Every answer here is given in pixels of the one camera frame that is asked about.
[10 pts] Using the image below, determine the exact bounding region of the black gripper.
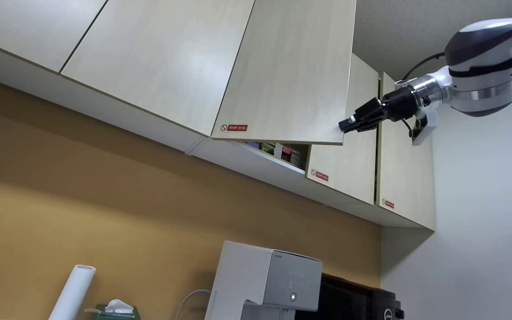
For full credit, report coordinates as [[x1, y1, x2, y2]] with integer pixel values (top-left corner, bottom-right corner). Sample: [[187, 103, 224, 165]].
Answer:
[[338, 84, 423, 135]]

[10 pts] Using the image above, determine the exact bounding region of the beige cabinet door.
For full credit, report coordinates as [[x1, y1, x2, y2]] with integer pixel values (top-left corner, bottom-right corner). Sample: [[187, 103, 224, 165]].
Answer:
[[59, 0, 256, 139], [210, 0, 359, 146], [0, 0, 110, 75], [375, 71, 437, 233], [304, 52, 382, 206]]

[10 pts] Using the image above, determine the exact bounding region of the green packet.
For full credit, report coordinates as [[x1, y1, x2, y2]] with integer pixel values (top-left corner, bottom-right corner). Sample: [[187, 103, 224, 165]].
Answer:
[[258, 141, 281, 158]]

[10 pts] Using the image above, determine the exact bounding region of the black coffee machine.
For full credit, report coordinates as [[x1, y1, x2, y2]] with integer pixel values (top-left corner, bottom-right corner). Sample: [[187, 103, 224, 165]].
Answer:
[[313, 272, 407, 320]]

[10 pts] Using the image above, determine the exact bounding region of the white silver water dispenser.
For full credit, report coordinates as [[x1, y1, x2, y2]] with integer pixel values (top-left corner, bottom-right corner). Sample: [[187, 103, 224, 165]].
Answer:
[[203, 238, 325, 320]]

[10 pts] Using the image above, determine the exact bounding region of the white paper roll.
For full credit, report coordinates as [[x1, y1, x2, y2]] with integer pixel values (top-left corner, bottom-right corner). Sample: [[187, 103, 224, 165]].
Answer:
[[46, 263, 98, 320]]

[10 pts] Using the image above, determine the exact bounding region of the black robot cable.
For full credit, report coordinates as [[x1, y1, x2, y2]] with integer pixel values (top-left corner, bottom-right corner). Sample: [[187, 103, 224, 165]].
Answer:
[[400, 50, 448, 84]]

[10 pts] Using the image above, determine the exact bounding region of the beige wall cabinet carcass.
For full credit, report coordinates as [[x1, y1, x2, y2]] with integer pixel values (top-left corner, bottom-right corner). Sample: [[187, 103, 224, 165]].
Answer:
[[0, 36, 437, 233]]

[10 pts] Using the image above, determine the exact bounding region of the thin white cable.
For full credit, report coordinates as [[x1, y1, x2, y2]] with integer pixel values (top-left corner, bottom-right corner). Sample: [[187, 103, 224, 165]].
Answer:
[[171, 286, 213, 320]]

